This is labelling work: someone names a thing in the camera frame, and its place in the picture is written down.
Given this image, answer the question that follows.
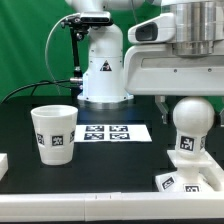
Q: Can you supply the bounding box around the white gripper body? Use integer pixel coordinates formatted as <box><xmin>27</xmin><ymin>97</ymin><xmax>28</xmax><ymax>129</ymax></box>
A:
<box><xmin>124</xmin><ymin>43</ymin><xmax>224</xmax><ymax>96</ymax></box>

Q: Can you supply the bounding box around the white light bulb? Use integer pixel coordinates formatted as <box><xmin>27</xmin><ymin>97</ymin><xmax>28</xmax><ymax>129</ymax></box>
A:
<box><xmin>173</xmin><ymin>97</ymin><xmax>215</xmax><ymax>159</ymax></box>

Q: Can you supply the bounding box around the white lamp base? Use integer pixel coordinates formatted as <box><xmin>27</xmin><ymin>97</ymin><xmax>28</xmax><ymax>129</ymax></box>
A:
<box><xmin>155</xmin><ymin>150</ymin><xmax>224</xmax><ymax>192</ymax></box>

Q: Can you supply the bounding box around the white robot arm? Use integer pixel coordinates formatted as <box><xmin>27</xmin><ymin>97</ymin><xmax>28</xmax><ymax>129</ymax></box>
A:
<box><xmin>65</xmin><ymin>0</ymin><xmax>224</xmax><ymax>114</ymax></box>

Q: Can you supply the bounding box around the white lamp shade cup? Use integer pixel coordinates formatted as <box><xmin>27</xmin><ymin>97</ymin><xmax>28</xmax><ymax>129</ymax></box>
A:
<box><xmin>31</xmin><ymin>105</ymin><xmax>78</xmax><ymax>165</ymax></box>

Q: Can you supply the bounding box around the white marker tag sheet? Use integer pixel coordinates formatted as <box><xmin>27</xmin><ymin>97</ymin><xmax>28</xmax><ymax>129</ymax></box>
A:
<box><xmin>74</xmin><ymin>124</ymin><xmax>152</xmax><ymax>142</ymax></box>

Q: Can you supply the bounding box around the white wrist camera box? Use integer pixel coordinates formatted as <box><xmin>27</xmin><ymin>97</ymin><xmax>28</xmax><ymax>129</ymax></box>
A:
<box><xmin>128</xmin><ymin>13</ymin><xmax>176</xmax><ymax>44</ymax></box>

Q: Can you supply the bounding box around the black camera on stand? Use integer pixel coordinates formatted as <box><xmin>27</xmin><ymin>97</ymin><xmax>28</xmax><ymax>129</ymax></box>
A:
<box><xmin>61</xmin><ymin>11</ymin><xmax>113</xmax><ymax>27</ymax></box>

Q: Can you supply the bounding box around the black camera stand pole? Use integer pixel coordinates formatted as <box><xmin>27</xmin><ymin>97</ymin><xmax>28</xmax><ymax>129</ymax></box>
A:
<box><xmin>70</xmin><ymin>28</ymin><xmax>84</xmax><ymax>101</ymax></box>

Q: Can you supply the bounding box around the black cable on table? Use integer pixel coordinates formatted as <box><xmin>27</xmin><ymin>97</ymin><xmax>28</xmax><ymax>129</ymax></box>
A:
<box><xmin>0</xmin><ymin>79</ymin><xmax>73</xmax><ymax>104</ymax></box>

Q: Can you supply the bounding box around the grey camera cable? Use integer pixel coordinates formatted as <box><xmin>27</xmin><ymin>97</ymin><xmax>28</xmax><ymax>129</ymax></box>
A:
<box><xmin>44</xmin><ymin>13</ymin><xmax>81</xmax><ymax>96</ymax></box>

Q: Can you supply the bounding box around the white front rail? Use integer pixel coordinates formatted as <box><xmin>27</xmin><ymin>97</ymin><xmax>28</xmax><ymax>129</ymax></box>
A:
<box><xmin>0</xmin><ymin>192</ymin><xmax>224</xmax><ymax>222</ymax></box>

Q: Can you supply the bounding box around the white rail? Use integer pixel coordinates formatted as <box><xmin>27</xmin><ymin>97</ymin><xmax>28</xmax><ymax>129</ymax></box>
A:
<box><xmin>0</xmin><ymin>153</ymin><xmax>8</xmax><ymax>181</ymax></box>
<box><xmin>0</xmin><ymin>192</ymin><xmax>224</xmax><ymax>222</ymax></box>

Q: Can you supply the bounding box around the white left rail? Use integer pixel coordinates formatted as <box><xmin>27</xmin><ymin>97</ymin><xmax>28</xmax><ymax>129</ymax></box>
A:
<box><xmin>0</xmin><ymin>153</ymin><xmax>8</xmax><ymax>181</ymax></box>

